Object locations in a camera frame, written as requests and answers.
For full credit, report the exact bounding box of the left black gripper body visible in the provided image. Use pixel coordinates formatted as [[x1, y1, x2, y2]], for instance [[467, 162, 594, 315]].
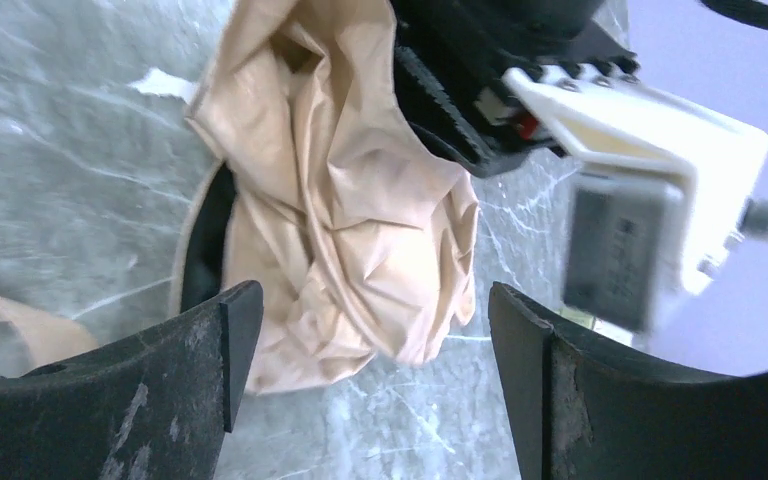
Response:
[[391, 1, 639, 178]]

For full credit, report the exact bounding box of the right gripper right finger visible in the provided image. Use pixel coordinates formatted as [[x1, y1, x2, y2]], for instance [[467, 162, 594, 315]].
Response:
[[488, 282, 768, 479]]

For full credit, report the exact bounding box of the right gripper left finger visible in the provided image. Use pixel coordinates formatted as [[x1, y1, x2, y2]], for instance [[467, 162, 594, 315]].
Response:
[[0, 281, 263, 479]]

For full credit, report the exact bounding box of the beige folding umbrella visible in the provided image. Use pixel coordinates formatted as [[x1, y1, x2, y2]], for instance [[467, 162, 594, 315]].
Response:
[[0, 1, 479, 394]]

